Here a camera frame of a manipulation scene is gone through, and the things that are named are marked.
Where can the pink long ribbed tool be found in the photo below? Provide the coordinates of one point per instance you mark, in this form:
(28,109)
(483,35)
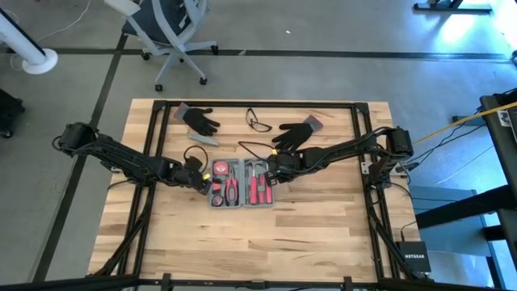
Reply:
(253,192)

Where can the black work glove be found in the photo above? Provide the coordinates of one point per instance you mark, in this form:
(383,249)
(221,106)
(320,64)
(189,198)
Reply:
(200,120)
(297,133)

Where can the black overhead rig crossbar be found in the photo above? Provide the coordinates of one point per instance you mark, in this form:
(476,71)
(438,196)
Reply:
(81,283)

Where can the black diagonal frame brace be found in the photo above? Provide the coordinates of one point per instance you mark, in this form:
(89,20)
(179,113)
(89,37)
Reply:
(121,246)
(393,246)

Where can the grey plastic tool case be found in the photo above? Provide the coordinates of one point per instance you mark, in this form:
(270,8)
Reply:
(241,186)

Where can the white-frame mesh office chair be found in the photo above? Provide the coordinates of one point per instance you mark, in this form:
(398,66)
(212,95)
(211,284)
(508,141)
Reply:
(161,16)

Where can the black Netgear switch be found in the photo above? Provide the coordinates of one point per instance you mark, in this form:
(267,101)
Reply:
(416,256)

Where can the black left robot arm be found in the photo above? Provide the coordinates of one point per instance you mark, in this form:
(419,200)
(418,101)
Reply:
(121,155)

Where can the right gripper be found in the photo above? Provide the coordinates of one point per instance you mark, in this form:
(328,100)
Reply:
(288,167)

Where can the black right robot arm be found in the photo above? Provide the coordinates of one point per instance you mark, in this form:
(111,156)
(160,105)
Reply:
(351,147)

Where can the grey utility knife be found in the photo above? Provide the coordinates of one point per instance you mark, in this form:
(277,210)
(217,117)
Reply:
(204,139)

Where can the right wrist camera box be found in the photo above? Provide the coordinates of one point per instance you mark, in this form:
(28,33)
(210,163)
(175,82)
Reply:
(283,157)

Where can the white tower fan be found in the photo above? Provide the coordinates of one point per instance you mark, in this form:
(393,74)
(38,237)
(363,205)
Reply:
(24,48)

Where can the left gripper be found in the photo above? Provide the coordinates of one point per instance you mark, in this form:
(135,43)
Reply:
(187,178)

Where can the large pink flat-faced tool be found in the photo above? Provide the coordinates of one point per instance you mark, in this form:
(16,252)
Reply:
(220,167)

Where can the small pink black-tipped tool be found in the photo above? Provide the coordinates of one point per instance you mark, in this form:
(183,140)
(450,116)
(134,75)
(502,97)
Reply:
(217,187)

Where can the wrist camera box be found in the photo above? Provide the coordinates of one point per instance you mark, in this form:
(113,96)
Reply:
(283,157)
(193,163)

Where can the tortoise-frame safety glasses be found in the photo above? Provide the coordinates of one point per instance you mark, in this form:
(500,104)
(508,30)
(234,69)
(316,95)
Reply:
(261,126)

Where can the black standing desk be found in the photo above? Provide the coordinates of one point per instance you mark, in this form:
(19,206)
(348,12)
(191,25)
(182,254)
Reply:
(448,7)

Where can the black wheeled object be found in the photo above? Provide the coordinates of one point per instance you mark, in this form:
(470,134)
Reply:
(10,113)

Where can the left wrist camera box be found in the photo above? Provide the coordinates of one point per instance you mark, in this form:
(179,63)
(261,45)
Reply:
(193,163)

